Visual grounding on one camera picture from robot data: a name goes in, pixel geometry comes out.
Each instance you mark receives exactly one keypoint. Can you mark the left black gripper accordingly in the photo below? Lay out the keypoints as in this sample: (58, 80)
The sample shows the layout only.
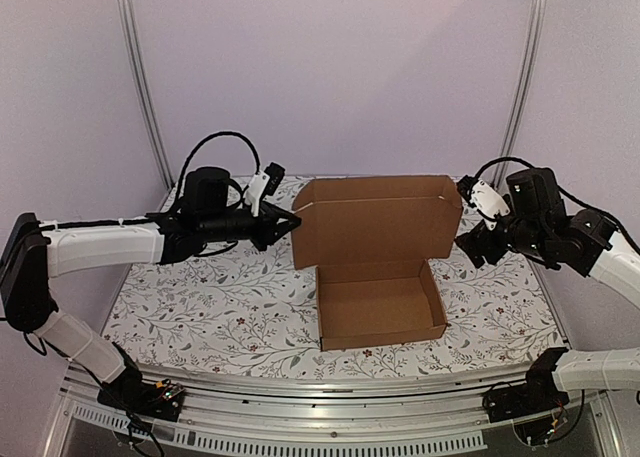
(269, 215)

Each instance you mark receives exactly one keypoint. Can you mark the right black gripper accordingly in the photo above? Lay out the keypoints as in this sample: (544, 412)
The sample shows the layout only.
(489, 239)

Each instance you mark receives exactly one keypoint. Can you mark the brown cardboard paper box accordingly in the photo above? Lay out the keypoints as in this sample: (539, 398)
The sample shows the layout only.
(370, 241)

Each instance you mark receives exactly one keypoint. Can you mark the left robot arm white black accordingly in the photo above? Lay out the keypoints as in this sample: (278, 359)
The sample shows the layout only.
(38, 251)

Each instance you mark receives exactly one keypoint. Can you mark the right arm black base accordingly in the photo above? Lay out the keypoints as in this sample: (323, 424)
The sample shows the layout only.
(538, 393)

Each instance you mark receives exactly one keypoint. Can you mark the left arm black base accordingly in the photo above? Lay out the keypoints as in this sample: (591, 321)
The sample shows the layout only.
(142, 392)

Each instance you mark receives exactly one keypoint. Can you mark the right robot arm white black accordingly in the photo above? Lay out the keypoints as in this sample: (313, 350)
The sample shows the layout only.
(596, 245)

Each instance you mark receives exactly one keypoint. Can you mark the floral patterned table mat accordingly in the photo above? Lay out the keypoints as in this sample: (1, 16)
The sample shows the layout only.
(253, 313)

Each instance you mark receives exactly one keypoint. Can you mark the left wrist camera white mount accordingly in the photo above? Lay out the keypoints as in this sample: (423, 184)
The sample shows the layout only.
(264, 183)

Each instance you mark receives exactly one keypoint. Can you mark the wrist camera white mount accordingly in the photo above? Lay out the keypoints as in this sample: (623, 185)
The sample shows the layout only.
(489, 204)
(264, 183)

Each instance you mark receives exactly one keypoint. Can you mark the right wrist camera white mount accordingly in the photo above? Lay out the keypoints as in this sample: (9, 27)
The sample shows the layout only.
(489, 204)

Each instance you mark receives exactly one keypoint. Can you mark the front aluminium rail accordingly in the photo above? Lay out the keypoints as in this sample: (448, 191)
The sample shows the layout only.
(227, 415)

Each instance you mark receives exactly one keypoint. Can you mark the right aluminium frame post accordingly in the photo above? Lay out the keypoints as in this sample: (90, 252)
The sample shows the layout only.
(526, 72)

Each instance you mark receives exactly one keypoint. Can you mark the aluminium frame post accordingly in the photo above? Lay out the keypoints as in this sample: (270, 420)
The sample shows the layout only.
(134, 51)
(526, 72)

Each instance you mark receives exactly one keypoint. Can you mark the left aluminium frame post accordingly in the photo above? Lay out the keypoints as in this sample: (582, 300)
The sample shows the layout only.
(134, 51)

